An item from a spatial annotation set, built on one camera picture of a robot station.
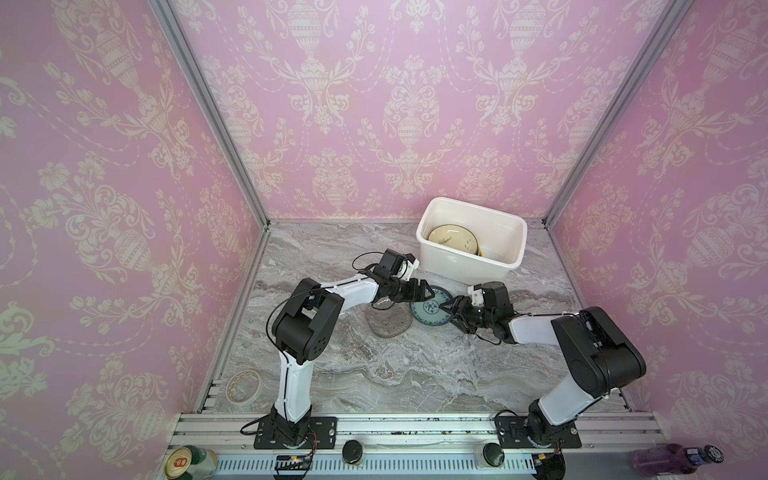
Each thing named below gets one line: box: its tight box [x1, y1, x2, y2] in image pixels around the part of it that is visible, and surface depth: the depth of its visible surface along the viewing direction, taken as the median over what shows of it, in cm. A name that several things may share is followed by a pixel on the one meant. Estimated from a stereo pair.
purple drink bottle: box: [630, 443, 725, 476], surface depth 62 cm
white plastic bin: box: [416, 197, 528, 285], surface depth 104 cm
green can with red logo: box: [164, 445, 219, 480], surface depth 64 cm
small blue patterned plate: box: [410, 285, 453, 326], surface depth 97 cm
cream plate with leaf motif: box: [427, 224, 481, 255], surface depth 110 cm
